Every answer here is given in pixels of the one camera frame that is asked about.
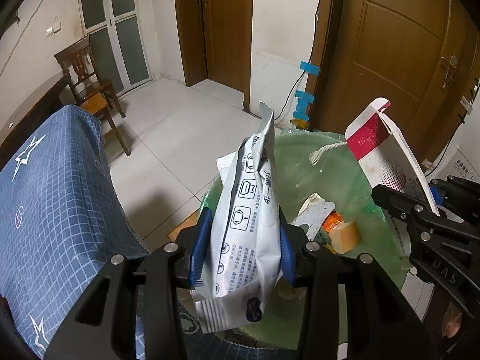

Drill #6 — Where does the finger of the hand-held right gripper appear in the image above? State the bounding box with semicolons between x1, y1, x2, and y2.
430;177;480;226
371;183;433;230

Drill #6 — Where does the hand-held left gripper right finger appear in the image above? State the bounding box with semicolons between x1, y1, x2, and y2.
279;218;436;360

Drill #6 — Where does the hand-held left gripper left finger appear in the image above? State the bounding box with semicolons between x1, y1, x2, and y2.
44;208;214;360

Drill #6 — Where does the white long cardboard box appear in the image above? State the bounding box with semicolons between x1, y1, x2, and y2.
344;97;439;218

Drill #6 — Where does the white printed foil packet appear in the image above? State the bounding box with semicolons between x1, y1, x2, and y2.
195;101;286;334

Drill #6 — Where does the beige small box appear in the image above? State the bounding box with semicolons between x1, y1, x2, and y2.
330;219;361;254

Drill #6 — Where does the trash bin with green bag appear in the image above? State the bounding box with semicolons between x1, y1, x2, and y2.
199;127;413;349

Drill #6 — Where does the person's right hand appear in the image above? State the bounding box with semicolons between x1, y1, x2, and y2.
442;302;464;338

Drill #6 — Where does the brown cardboard piece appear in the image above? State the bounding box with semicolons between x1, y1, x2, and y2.
165;210;200;241

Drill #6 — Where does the white printed carton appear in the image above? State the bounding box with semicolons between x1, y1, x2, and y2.
446;146;480;189

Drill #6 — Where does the white crumpled wrapper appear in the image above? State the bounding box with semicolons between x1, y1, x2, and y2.
290;193;336;239

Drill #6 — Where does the orange small packet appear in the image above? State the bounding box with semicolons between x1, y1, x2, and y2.
323;212;344;230

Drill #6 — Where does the blue star checked tablecloth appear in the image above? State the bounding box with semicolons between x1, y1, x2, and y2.
0;104;151;360

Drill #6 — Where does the wooden dining chair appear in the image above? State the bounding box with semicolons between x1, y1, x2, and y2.
54;34;131;157

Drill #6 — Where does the white glass double door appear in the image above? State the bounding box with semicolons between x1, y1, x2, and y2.
79;0;154;96

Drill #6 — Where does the white knotted string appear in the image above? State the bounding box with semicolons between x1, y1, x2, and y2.
308;140;351;165

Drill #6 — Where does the brown wooden door with handle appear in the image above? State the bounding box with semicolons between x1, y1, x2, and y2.
313;0;480;166

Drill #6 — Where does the black power cable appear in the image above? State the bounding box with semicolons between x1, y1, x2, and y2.
274;0;324;121

